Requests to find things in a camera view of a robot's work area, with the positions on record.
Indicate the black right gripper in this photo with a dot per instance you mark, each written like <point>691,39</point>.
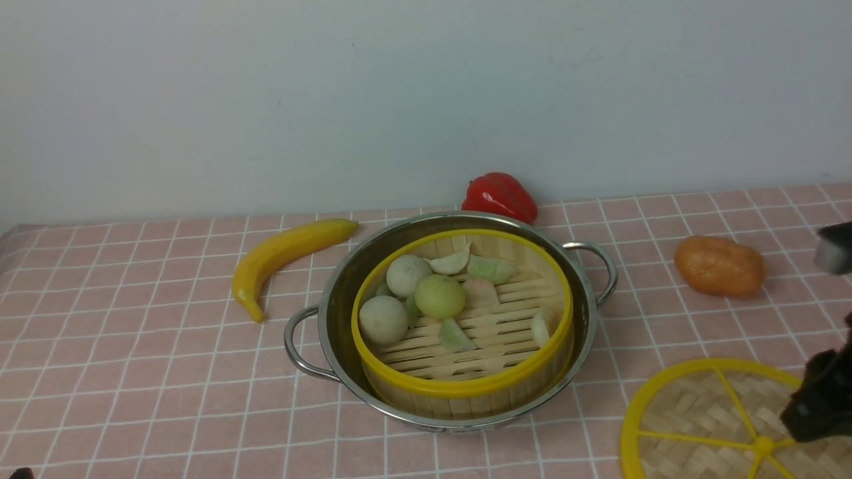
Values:
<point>820,408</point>

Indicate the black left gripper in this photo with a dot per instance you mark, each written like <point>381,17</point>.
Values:
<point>22,473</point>

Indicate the yellow rimmed woven bamboo lid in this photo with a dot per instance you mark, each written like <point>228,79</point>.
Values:
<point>720,418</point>

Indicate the yellow rimmed bamboo steamer basket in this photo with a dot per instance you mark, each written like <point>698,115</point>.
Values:
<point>507,370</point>

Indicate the stainless steel pot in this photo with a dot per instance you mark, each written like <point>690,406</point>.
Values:
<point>319,339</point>

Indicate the pink checkered tablecloth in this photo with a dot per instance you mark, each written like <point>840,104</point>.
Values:
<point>123,355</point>

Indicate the orange brown potato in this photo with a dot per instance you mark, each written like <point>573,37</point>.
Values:
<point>720,267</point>

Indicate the pale dumpling right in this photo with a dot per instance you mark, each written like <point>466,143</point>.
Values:
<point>540,327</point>

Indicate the yellow plastic banana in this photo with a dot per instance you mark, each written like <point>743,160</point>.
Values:
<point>274,253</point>

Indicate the pink dumpling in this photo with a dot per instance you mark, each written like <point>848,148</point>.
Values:
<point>480,293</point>

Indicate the pale green dumpling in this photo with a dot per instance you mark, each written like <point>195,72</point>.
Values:
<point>453,338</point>

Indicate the red bell pepper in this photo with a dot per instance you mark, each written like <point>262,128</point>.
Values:
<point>501,194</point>

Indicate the white round bun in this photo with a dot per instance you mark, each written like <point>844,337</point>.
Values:
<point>383,321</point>
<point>405,273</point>

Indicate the white dumpling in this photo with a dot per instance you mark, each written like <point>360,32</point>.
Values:
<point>451,264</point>

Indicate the green round bun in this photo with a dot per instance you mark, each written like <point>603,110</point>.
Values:
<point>440,297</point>

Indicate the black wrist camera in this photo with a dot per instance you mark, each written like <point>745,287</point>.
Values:
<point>833,250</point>

